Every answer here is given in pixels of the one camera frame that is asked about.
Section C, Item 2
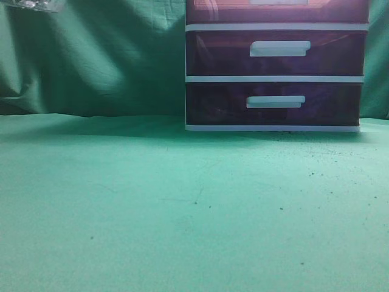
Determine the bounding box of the clear plastic water bottle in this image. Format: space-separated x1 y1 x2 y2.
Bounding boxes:
1 0 67 13

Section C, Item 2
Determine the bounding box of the green cloth table cover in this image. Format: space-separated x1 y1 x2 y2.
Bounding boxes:
1 114 388 291

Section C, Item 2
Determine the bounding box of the green cloth backdrop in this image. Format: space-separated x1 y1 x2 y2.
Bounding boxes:
0 0 389 120

